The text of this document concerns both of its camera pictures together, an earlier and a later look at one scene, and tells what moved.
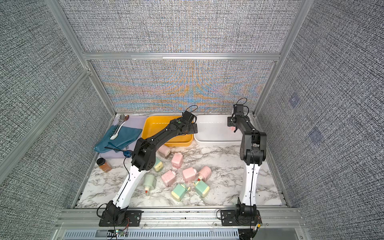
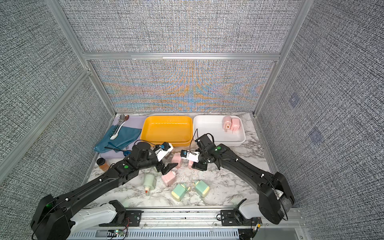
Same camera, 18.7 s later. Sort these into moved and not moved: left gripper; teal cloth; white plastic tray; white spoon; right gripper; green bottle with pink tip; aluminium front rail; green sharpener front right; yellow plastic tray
Moved: right gripper; left gripper
Not moved: green sharpener front right; teal cloth; white spoon; aluminium front rail; yellow plastic tray; white plastic tray; green bottle with pink tip
